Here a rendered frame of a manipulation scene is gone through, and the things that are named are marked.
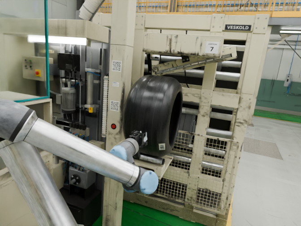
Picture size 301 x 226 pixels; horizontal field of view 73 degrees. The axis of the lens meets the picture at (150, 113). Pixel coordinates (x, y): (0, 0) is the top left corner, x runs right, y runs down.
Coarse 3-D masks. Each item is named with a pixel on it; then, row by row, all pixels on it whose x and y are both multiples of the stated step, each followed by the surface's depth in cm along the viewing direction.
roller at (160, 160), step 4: (140, 156) 144; (144, 156) 144; (148, 156) 143; (152, 156) 143; (156, 156) 143; (144, 160) 144; (148, 160) 143; (152, 160) 142; (156, 160) 141; (160, 160) 140; (164, 160) 142; (160, 164) 141
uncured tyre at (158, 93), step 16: (144, 80) 136; (160, 80) 134; (176, 80) 143; (128, 96) 133; (144, 96) 127; (160, 96) 124; (176, 96) 168; (128, 112) 128; (144, 112) 124; (160, 112) 122; (176, 112) 173; (128, 128) 129; (144, 128) 125; (160, 128) 123; (176, 128) 165
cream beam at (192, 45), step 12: (144, 36) 162; (156, 36) 158; (168, 36) 155; (180, 36) 153; (192, 36) 150; (204, 36) 147; (216, 36) 145; (144, 48) 163; (156, 48) 160; (168, 48) 157; (180, 48) 154; (192, 48) 151; (204, 48) 148
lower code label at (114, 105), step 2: (112, 100) 152; (110, 102) 153; (112, 102) 152; (114, 102) 152; (116, 102) 151; (118, 102) 151; (110, 104) 153; (112, 104) 153; (114, 104) 152; (116, 104) 152; (118, 104) 151; (110, 106) 154; (112, 106) 153; (114, 106) 152; (116, 106) 152; (118, 106) 151; (110, 108) 154; (112, 108) 153; (114, 108) 153; (116, 108) 152; (118, 108) 152; (114, 110) 153; (116, 110) 152; (118, 110) 152
